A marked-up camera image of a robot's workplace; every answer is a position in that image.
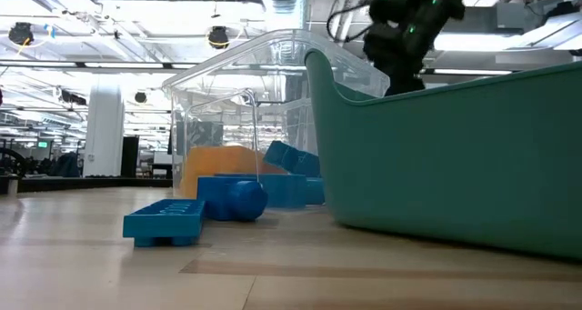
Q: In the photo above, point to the round black ceiling device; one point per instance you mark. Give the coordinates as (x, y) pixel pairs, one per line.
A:
(21, 32)
(218, 37)

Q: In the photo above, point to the clear plastic storage bin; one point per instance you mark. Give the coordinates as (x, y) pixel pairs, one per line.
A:
(204, 101)

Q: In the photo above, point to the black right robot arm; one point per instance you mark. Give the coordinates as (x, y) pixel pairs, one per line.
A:
(423, 19)

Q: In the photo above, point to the black tall cabinet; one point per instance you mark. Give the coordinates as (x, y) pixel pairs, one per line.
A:
(129, 155)

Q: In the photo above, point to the flat blue toy plate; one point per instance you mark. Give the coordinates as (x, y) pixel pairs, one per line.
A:
(163, 219)

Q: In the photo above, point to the white square pillar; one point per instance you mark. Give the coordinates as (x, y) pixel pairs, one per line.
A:
(103, 132)

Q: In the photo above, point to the black aluminium rig frame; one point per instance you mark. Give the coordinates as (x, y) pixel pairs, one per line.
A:
(91, 185)

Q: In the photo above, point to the dark background chair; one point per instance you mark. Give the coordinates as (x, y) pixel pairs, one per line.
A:
(66, 164)

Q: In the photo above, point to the big yellow toy block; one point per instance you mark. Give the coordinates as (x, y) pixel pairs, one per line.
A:
(218, 164)

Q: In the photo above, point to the small black ceiling speaker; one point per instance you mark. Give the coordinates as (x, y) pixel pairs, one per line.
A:
(140, 97)

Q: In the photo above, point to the blue single-stud toy block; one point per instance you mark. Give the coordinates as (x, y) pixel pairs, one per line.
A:
(236, 201)

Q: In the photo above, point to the green plastic bin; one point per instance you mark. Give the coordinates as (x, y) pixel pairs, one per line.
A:
(454, 164)

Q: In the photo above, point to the green exit sign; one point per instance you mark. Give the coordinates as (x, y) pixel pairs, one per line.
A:
(43, 144)

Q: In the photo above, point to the ceiling strip light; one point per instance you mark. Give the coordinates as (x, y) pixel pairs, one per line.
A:
(473, 71)

